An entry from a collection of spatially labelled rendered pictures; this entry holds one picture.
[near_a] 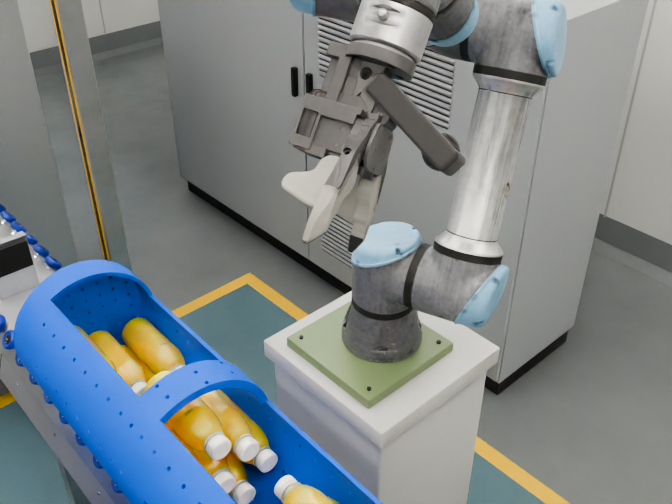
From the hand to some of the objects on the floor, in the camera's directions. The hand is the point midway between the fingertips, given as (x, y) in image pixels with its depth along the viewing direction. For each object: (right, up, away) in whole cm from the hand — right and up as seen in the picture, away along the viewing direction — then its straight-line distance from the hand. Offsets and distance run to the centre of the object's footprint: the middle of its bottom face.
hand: (335, 251), depth 76 cm
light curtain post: (-66, -67, +199) cm, 220 cm away
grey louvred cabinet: (+6, -2, +293) cm, 293 cm away
